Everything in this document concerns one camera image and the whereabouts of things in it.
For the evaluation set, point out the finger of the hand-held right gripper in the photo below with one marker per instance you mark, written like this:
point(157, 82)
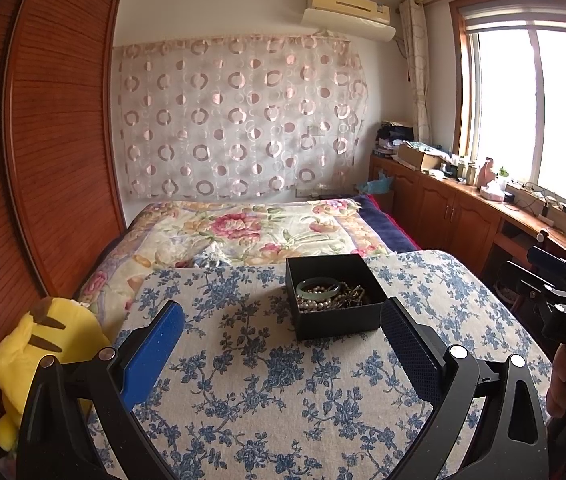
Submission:
point(548, 292)
point(550, 259)

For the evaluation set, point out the cardboard box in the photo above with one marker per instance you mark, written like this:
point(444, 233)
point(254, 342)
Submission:
point(418, 157)

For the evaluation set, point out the black jewelry box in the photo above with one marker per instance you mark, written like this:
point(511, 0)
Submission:
point(338, 322)

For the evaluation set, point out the wall air conditioner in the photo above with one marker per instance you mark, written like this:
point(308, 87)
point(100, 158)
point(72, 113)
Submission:
point(348, 10)

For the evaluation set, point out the wooden cabinet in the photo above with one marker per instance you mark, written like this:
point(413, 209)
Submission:
point(443, 205)

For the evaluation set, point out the navy blue blanket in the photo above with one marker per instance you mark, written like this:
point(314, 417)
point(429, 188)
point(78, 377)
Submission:
point(388, 225)

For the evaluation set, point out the window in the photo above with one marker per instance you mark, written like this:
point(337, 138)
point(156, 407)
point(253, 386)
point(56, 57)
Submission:
point(538, 110)

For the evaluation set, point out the wooden wardrobe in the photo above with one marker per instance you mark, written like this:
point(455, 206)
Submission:
point(53, 160)

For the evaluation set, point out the pink floral quilt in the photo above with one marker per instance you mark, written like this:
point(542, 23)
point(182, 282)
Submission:
point(243, 230)

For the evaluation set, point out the blue plastic bag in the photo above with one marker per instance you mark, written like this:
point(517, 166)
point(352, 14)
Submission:
point(378, 185)

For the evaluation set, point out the sheer curtain with circles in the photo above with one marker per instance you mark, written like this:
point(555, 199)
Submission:
point(238, 120)

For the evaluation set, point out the cream window curtain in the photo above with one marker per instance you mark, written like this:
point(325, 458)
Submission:
point(415, 70)

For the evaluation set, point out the green jade bangle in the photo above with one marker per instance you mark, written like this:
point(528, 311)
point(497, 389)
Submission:
point(304, 289)

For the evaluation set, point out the white power strip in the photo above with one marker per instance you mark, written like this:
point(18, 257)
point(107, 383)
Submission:
point(530, 199)

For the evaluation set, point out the blue floral cloth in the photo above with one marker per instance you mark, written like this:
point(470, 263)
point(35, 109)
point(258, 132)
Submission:
point(288, 385)

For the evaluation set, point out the pink tissue box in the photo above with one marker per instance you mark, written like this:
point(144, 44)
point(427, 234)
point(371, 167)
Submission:
point(493, 193)

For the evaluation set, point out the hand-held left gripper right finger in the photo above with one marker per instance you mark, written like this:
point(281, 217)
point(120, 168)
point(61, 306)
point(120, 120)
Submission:
point(410, 350)

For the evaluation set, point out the pink figurine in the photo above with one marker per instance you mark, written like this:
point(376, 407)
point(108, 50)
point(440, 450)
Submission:
point(488, 172)

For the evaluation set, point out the yellow plush toy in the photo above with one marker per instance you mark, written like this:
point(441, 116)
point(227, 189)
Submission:
point(23, 345)

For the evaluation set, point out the pile of clothes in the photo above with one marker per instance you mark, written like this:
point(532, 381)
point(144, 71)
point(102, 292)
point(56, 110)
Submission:
point(393, 137)

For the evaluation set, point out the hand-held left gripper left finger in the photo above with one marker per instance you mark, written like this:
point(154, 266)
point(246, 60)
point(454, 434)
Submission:
point(155, 355)

